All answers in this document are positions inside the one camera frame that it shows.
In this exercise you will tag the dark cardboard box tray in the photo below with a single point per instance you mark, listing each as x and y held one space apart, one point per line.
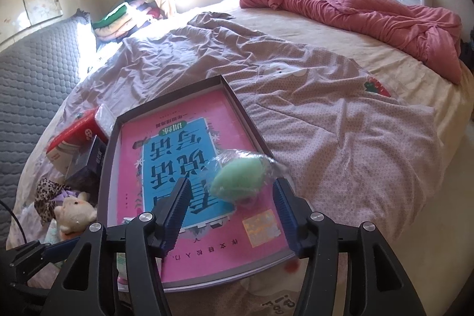
113 168

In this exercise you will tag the grey quilted headboard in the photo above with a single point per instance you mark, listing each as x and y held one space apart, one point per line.
33 79

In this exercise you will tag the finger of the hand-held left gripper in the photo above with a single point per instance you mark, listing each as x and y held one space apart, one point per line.
61 249

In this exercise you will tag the pale pink printed duvet cover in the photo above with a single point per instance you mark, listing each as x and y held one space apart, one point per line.
314 123

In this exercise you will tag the green sponge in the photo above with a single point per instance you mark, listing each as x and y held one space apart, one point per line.
233 175

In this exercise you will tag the leopard print cloth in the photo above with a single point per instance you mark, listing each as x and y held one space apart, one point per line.
46 197

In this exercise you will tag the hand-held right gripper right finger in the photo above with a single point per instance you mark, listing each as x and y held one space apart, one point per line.
285 216

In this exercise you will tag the white plush toy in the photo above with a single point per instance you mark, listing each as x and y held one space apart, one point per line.
74 212

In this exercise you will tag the pink quilted blanket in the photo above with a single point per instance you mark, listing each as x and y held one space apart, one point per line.
370 12

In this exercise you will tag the dark cloth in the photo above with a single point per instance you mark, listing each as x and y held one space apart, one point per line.
220 15

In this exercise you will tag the red and white box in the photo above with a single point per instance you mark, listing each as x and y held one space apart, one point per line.
74 127

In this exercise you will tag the pink and blue book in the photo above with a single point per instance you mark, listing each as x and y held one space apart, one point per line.
229 138

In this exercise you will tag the clear plastic pack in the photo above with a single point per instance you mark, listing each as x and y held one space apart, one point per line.
105 119

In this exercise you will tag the small black box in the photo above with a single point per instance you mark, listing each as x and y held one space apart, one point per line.
89 160

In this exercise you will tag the bed with cream sheet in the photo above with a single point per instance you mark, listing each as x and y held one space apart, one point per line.
314 38

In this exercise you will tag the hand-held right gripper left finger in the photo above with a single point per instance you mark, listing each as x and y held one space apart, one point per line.
177 214

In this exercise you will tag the grey ruffled pillow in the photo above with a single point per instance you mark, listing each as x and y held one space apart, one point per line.
83 32

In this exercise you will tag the stack of folded colourful blankets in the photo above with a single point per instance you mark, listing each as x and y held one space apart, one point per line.
118 20

